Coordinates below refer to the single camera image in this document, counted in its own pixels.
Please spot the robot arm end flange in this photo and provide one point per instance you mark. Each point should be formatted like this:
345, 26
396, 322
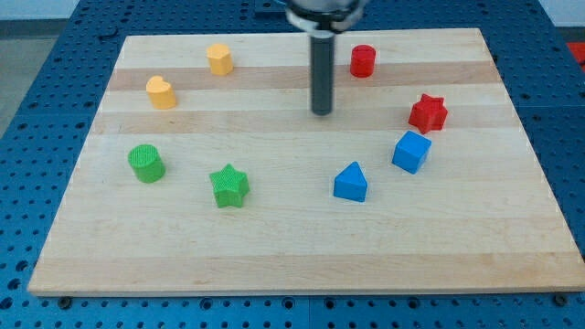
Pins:
324, 18

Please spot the blue triangle block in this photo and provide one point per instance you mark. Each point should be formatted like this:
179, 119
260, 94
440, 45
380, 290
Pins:
351, 184

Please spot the green star block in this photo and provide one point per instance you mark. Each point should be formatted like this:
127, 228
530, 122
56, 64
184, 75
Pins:
230, 186

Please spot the wooden board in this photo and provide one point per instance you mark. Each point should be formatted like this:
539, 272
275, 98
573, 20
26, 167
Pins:
479, 216

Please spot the blue cube block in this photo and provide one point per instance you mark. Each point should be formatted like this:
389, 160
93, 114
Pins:
411, 152

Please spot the yellow hexagon block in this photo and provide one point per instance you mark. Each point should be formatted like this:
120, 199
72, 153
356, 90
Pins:
219, 59

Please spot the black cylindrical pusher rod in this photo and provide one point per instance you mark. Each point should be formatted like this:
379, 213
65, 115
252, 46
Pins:
322, 59

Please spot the red cylinder block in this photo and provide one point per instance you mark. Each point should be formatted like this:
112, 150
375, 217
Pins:
363, 58

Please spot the green cylinder block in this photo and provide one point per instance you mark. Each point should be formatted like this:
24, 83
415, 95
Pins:
146, 163

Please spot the red star block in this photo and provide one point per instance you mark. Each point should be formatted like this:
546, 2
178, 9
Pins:
428, 114

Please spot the yellow heart block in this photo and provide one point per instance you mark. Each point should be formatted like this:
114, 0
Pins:
160, 93

